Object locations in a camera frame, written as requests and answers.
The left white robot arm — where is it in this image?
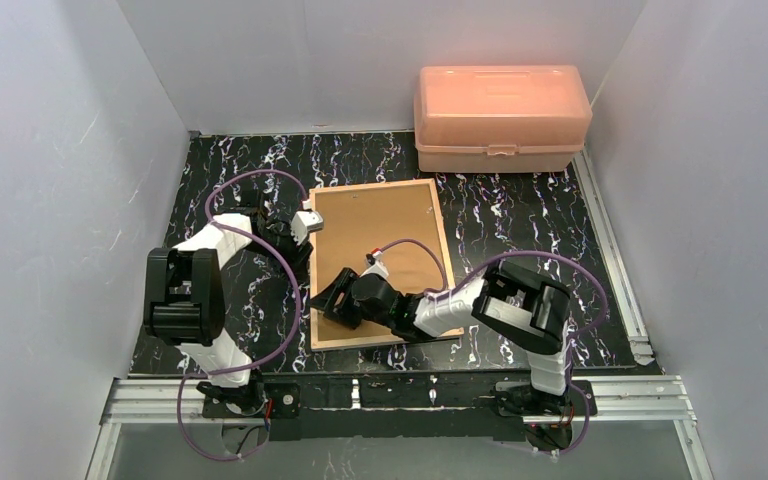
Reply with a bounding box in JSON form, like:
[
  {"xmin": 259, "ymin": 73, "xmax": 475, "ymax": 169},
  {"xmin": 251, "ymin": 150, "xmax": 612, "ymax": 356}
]
[{"xmin": 143, "ymin": 191, "xmax": 324, "ymax": 415}]

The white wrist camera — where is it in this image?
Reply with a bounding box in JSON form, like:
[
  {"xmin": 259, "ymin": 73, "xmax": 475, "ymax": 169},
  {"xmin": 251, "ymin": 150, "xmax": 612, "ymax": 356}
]
[
  {"xmin": 362, "ymin": 249, "xmax": 389, "ymax": 280},
  {"xmin": 290, "ymin": 210, "xmax": 324, "ymax": 246}
]

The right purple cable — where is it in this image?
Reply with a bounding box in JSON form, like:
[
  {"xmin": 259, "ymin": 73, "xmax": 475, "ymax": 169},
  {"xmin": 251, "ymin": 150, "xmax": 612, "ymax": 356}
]
[{"xmin": 370, "ymin": 238, "xmax": 612, "ymax": 458}]

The purple cable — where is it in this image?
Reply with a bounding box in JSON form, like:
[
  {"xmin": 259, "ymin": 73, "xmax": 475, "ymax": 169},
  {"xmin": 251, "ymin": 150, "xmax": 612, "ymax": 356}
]
[
  {"xmin": 177, "ymin": 168, "xmax": 312, "ymax": 463},
  {"xmin": 370, "ymin": 238, "xmax": 612, "ymax": 458}
]

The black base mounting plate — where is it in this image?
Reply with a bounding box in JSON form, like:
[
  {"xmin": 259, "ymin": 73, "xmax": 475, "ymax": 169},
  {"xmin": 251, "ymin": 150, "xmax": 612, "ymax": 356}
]
[{"xmin": 196, "ymin": 372, "xmax": 598, "ymax": 448}]

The orange plastic storage box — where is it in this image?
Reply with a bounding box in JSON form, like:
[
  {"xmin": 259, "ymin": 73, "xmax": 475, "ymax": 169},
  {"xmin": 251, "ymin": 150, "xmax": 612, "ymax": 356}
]
[{"xmin": 414, "ymin": 65, "xmax": 592, "ymax": 173}]

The aluminium rail frame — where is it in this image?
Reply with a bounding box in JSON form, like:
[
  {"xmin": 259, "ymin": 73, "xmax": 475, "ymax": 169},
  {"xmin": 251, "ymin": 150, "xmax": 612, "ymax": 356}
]
[{"xmin": 88, "ymin": 153, "xmax": 712, "ymax": 479}]

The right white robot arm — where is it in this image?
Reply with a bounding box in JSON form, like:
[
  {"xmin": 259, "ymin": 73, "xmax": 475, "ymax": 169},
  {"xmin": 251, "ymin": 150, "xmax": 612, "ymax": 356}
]
[{"xmin": 311, "ymin": 260, "xmax": 570, "ymax": 415}]

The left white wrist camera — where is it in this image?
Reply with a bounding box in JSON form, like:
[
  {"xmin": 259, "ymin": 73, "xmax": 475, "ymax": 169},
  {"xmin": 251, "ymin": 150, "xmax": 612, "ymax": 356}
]
[{"xmin": 290, "ymin": 210, "xmax": 324, "ymax": 246}]

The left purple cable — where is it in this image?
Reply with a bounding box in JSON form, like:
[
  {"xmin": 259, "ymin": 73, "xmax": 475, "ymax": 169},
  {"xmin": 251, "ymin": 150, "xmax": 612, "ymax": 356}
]
[{"xmin": 177, "ymin": 168, "xmax": 312, "ymax": 463}]

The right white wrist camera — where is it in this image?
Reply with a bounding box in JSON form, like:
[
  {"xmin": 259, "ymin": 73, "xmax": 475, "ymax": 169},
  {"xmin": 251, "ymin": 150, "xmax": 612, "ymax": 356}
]
[{"xmin": 362, "ymin": 249, "xmax": 389, "ymax": 280}]

